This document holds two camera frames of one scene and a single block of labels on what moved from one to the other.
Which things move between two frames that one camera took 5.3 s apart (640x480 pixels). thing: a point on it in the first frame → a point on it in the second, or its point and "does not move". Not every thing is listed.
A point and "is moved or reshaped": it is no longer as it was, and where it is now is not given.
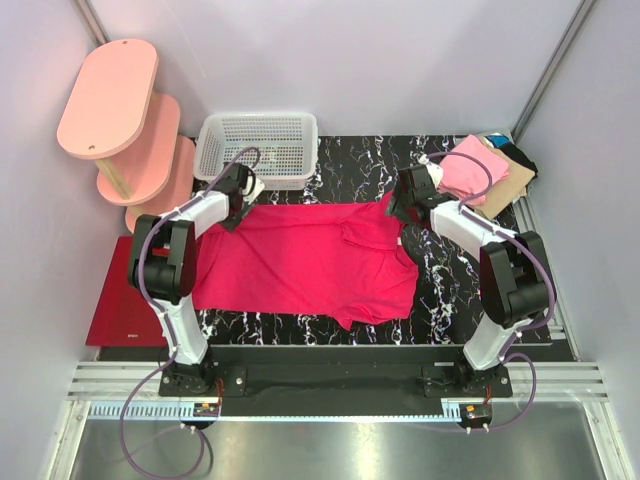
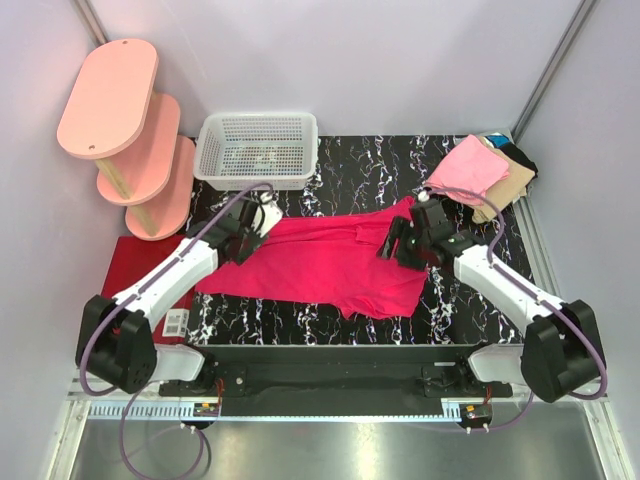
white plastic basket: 280,148 does not move
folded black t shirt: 517,155 does not move
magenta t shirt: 345,259 is moved or reshaped
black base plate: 335,372 does not move
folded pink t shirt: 463,177 does not move
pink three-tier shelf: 112,114 does not move
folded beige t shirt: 505,191 does not move
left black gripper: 229,225 → 255,239
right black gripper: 396,209 → 400,229
